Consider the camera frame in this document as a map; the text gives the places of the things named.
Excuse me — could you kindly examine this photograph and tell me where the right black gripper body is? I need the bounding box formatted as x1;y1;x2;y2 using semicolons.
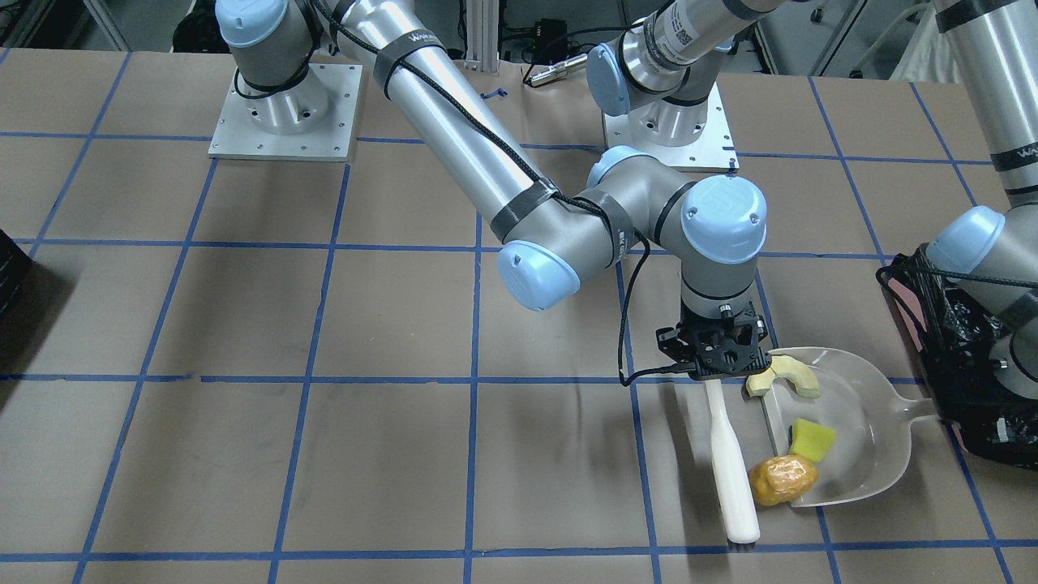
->
655;313;771;381

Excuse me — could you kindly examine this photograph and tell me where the beige plastic dustpan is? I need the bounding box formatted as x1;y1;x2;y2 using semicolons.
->
762;346;937;508

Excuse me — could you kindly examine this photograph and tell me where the white hand brush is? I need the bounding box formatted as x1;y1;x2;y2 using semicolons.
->
704;380;761;552

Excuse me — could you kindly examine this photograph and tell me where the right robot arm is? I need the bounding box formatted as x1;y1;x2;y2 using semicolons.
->
215;1;771;380

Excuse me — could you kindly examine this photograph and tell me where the black bag lined bin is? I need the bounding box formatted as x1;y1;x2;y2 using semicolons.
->
875;248;1037;470

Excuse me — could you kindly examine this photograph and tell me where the curved pale peel piece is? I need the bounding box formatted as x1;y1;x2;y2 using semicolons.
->
744;355;822;399

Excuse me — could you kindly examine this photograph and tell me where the yellow sponge piece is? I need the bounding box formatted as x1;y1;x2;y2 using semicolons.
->
789;418;839;463

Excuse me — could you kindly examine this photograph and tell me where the orange crumpled food piece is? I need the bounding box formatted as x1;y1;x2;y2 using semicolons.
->
748;454;819;506

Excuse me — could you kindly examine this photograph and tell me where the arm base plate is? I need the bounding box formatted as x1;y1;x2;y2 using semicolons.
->
208;64;363;162
602;83;740;173

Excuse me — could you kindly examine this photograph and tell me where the aluminium frame post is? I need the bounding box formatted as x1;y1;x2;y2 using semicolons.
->
463;0;501;76

